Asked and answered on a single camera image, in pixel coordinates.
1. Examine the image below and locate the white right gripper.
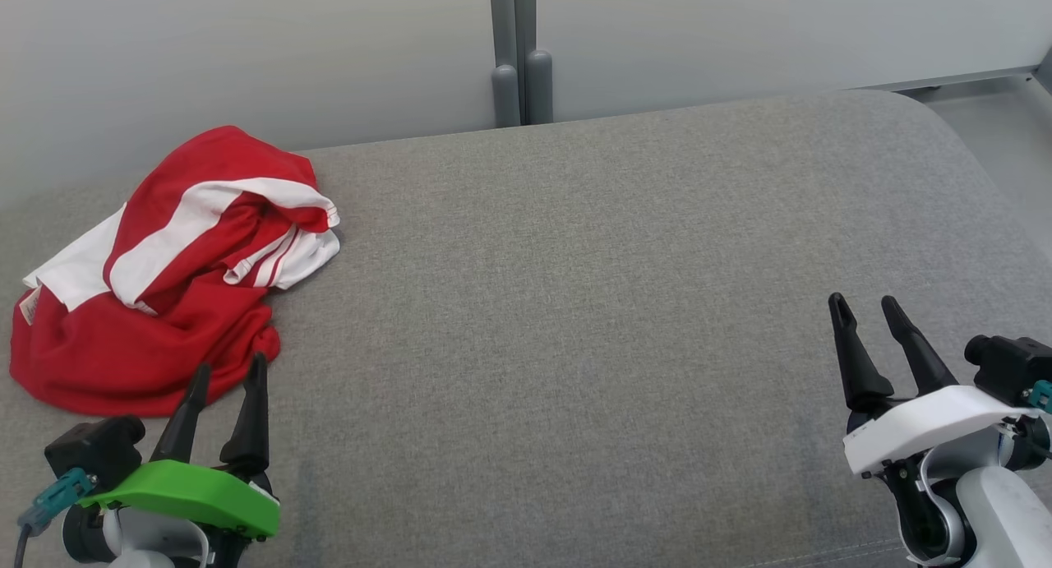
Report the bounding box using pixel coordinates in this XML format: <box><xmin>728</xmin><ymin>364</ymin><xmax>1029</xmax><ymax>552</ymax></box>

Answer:
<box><xmin>828</xmin><ymin>293</ymin><xmax>1040</xmax><ymax>538</ymax></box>

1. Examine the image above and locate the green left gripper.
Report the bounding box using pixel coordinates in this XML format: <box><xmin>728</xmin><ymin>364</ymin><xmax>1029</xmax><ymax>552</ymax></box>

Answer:
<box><xmin>78</xmin><ymin>353</ymin><xmax>282</xmax><ymax>568</ymax></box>

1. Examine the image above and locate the red Bulls 23 jersey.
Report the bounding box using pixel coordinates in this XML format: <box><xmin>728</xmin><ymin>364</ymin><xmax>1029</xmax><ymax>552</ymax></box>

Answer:
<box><xmin>10</xmin><ymin>202</ymin><xmax>342</xmax><ymax>418</ymax></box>

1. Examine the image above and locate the grey fabric sofa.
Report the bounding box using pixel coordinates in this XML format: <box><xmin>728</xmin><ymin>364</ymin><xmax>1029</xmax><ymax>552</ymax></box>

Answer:
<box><xmin>0</xmin><ymin>89</ymin><xmax>1052</xmax><ymax>568</ymax></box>

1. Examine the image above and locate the teal left camera connector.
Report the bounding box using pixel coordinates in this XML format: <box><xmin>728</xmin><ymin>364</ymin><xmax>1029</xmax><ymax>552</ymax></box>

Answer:
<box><xmin>18</xmin><ymin>467</ymin><xmax>96</xmax><ymax>538</ymax></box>

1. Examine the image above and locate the grey metal floor rail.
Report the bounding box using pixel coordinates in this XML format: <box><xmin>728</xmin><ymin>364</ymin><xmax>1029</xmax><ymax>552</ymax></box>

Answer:
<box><xmin>859</xmin><ymin>46</ymin><xmax>1052</xmax><ymax>94</ymax></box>

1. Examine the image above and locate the grey partition post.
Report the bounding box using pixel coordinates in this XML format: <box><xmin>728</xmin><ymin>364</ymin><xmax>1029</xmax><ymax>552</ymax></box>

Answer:
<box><xmin>489</xmin><ymin>0</ymin><xmax>522</xmax><ymax>130</ymax></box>
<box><xmin>514</xmin><ymin>0</ymin><xmax>554</xmax><ymax>126</ymax></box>

